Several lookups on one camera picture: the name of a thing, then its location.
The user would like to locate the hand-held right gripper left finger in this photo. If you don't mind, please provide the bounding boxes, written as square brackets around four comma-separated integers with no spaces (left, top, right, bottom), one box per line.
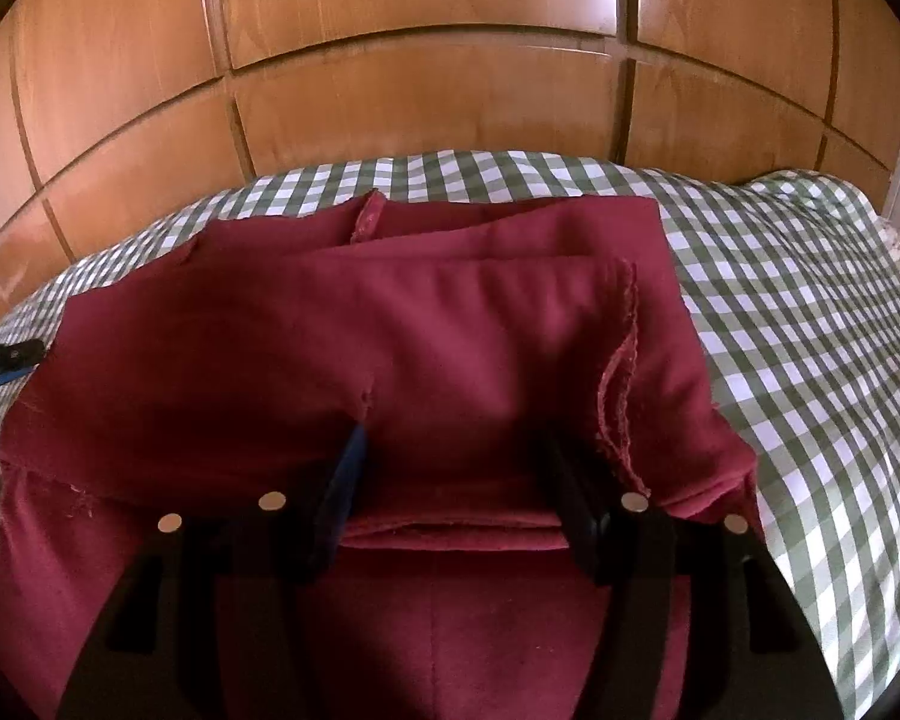
[56,422,370,720]

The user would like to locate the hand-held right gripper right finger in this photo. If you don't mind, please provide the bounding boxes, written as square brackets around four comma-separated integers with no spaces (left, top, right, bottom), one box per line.
[546,431,845,720]

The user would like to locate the maroon pants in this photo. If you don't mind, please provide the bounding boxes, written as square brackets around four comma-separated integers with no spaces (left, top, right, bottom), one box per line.
[0,190,767,720]

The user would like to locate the green white checked bed sheet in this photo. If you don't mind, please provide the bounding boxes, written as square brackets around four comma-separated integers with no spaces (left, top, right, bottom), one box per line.
[0,150,900,720]

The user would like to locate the wooden wardrobe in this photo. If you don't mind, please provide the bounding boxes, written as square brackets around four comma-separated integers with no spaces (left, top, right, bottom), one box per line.
[0,0,900,332]

